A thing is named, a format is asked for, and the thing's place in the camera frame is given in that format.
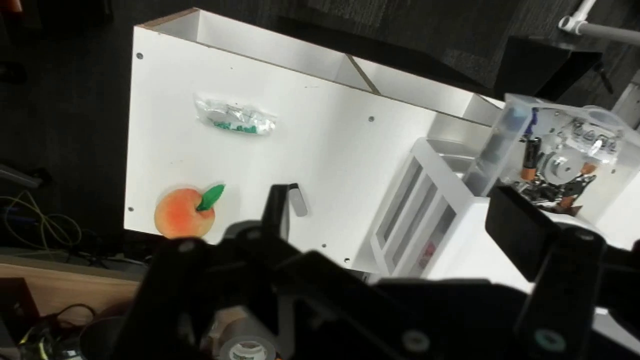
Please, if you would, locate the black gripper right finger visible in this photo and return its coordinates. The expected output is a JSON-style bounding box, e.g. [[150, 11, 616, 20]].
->
[[483, 183, 607, 338]]

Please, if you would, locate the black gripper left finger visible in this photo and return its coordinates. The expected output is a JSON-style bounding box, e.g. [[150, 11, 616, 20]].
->
[[260, 182, 301, 233]]

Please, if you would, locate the clear plastic drawer with parts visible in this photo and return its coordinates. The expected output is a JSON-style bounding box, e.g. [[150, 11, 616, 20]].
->
[[464, 91, 640, 226]]

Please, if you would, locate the clear plastic bag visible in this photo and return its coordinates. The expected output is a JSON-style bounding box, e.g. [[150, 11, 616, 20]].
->
[[192, 93, 279, 138]]

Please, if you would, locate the white open shelf table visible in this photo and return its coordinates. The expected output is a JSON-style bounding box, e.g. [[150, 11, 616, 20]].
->
[[121, 5, 640, 286]]

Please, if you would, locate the plush peach with leaf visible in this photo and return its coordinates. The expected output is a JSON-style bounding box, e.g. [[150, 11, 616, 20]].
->
[[152, 182, 228, 240]]

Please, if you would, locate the pile of small parts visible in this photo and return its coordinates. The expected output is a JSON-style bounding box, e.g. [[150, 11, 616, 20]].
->
[[518, 107, 606, 216]]

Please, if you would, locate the black angular box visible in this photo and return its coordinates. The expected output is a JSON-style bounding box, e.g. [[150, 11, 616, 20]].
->
[[489, 34, 606, 104]]

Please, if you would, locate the brown wooden desk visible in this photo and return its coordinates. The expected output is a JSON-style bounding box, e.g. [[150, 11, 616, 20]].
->
[[0, 258, 148, 317]]

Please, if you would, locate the white pole stand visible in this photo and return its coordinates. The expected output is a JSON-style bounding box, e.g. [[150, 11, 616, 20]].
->
[[557, 0, 640, 48]]

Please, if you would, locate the white drawer unit frame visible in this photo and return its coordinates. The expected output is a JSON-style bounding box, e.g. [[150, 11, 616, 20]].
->
[[352, 135, 640, 281]]

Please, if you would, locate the yellow green cable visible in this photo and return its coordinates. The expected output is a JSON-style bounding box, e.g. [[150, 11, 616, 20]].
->
[[0, 188, 86, 254]]

